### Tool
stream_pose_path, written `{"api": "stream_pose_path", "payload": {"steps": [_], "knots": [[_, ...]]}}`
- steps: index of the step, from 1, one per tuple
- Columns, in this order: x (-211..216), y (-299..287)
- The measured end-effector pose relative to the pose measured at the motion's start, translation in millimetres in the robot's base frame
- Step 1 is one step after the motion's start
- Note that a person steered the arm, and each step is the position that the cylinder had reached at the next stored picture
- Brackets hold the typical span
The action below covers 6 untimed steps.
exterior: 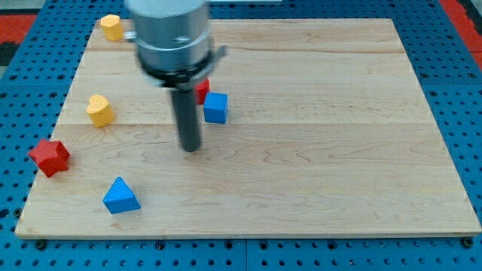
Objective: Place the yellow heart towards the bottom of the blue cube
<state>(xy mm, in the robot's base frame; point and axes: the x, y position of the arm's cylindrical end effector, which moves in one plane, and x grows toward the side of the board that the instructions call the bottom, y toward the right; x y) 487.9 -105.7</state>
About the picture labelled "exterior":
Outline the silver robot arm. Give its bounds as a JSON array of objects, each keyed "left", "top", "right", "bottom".
[{"left": 125, "top": 0, "right": 227, "bottom": 90}]

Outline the blue cube block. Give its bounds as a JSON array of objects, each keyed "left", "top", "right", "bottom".
[{"left": 203, "top": 92, "right": 228, "bottom": 124}]

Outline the yellow heart block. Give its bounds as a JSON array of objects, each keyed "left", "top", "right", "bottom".
[{"left": 86, "top": 94, "right": 115, "bottom": 127}]

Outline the red block behind rod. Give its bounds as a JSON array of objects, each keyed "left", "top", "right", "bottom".
[{"left": 195, "top": 78, "right": 210, "bottom": 105}]

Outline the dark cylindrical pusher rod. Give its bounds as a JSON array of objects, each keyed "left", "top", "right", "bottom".
[{"left": 171, "top": 90, "right": 201, "bottom": 152}]

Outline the wooden board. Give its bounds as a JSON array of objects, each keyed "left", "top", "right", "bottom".
[{"left": 15, "top": 19, "right": 481, "bottom": 239}]

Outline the blue triangle block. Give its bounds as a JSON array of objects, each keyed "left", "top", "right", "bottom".
[{"left": 102, "top": 177, "right": 141, "bottom": 214}]

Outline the yellow hexagon block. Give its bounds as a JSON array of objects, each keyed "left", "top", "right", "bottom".
[{"left": 100, "top": 14, "right": 124, "bottom": 41}]

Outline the red star block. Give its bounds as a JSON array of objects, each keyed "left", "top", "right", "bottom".
[{"left": 28, "top": 139, "right": 70, "bottom": 178}]

